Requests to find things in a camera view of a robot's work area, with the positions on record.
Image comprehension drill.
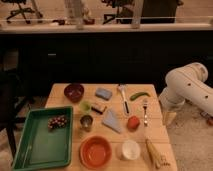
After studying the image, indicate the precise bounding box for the orange red bowl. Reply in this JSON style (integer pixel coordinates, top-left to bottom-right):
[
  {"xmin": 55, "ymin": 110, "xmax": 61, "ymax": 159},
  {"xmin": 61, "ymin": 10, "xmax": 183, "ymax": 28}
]
[{"xmin": 79, "ymin": 136, "xmax": 112, "ymax": 170}]

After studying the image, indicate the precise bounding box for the white plastic cup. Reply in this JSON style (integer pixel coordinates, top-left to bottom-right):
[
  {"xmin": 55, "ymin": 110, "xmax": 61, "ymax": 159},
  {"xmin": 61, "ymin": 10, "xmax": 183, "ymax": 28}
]
[{"xmin": 116, "ymin": 139, "xmax": 141, "ymax": 161}]

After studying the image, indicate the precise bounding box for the silver fork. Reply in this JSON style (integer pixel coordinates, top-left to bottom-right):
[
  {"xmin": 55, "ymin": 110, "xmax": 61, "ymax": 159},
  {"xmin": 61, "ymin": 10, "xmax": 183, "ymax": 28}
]
[{"xmin": 143, "ymin": 99, "xmax": 148, "ymax": 126}]

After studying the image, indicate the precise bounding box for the yellow corn cob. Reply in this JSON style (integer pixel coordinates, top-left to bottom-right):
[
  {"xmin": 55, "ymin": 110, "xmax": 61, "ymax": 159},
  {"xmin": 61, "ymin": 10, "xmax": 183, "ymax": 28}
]
[{"xmin": 145, "ymin": 139, "xmax": 164, "ymax": 169}]

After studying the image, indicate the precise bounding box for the black and tan brush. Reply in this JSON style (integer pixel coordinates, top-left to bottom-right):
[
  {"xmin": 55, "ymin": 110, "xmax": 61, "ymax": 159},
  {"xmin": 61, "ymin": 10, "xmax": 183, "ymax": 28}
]
[{"xmin": 91, "ymin": 103, "xmax": 107, "ymax": 114}]

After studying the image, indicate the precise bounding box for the black office chair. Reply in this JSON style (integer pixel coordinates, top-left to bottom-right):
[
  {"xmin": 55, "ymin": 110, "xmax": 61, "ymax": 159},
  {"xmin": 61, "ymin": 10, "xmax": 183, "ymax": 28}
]
[{"xmin": 0, "ymin": 0, "xmax": 43, "ymax": 24}]

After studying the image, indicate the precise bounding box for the small green cup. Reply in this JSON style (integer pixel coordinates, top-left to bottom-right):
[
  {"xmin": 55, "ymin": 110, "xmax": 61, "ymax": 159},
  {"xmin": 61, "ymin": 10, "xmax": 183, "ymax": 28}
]
[{"xmin": 80, "ymin": 101, "xmax": 91, "ymax": 113}]

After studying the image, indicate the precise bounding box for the green plastic tray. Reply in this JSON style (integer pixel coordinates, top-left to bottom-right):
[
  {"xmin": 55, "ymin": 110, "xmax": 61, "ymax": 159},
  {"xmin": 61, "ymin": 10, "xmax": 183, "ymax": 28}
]
[{"xmin": 12, "ymin": 107, "xmax": 73, "ymax": 171}]

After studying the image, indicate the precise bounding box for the dark maroon bowl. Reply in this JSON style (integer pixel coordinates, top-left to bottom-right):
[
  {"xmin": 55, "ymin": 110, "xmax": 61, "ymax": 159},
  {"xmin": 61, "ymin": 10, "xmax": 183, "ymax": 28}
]
[{"xmin": 64, "ymin": 83, "xmax": 84, "ymax": 103}]

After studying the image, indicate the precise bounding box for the light blue folded cloth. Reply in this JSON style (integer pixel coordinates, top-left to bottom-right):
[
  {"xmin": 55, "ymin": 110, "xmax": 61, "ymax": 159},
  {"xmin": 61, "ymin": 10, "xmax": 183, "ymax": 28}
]
[{"xmin": 102, "ymin": 109, "xmax": 122, "ymax": 133}]

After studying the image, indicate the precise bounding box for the red tomato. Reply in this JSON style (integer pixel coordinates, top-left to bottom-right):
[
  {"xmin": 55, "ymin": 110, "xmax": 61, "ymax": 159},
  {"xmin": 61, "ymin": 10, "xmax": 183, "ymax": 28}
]
[{"xmin": 127, "ymin": 116, "xmax": 140, "ymax": 130}]

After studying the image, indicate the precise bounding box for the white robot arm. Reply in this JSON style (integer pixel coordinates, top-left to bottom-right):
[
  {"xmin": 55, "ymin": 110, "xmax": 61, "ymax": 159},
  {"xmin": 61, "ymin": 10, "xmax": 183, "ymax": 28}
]
[{"xmin": 159, "ymin": 62, "xmax": 213, "ymax": 125}]

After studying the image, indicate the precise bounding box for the bunch of dark grapes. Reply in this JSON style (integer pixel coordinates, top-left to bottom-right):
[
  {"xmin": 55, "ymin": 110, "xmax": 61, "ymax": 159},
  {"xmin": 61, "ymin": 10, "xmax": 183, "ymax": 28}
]
[{"xmin": 48, "ymin": 115, "xmax": 67, "ymax": 131}]

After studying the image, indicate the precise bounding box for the small metal cup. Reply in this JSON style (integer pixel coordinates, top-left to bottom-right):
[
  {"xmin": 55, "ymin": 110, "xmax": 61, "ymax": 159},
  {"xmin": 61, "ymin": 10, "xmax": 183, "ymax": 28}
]
[{"xmin": 80, "ymin": 115, "xmax": 93, "ymax": 131}]

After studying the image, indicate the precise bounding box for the blue sponge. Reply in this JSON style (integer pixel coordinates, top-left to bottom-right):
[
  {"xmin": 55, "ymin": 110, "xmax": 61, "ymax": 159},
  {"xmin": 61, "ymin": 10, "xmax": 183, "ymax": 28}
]
[{"xmin": 95, "ymin": 88, "xmax": 112, "ymax": 100}]

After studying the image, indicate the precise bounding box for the green chili pepper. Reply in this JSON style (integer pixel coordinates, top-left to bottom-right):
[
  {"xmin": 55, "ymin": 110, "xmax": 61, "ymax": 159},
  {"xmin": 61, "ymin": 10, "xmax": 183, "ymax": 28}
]
[{"xmin": 130, "ymin": 92, "xmax": 150, "ymax": 101}]

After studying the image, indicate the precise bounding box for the dark office chair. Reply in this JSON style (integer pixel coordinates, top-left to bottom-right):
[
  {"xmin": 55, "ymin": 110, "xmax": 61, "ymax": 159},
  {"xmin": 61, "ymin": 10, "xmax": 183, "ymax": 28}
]
[{"xmin": 101, "ymin": 0, "xmax": 133, "ymax": 24}]

